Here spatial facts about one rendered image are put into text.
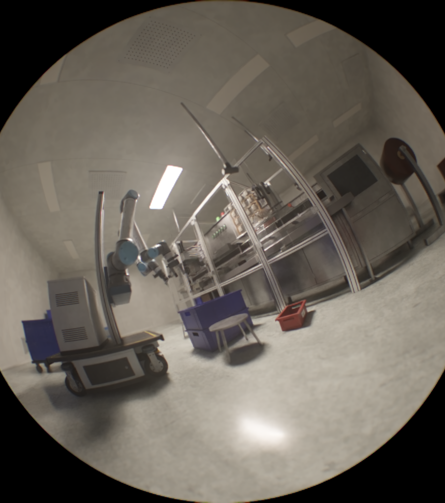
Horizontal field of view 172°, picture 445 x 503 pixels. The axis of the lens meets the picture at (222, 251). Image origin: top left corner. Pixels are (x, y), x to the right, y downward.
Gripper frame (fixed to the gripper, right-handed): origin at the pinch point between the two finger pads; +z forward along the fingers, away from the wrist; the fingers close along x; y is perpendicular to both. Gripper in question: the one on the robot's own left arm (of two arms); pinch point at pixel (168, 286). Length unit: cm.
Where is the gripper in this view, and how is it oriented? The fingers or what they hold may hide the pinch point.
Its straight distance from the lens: 170.2
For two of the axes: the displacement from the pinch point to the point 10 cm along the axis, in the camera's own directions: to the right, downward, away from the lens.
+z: 7.0, 7.1, -0.9
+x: -4.1, 5.1, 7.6
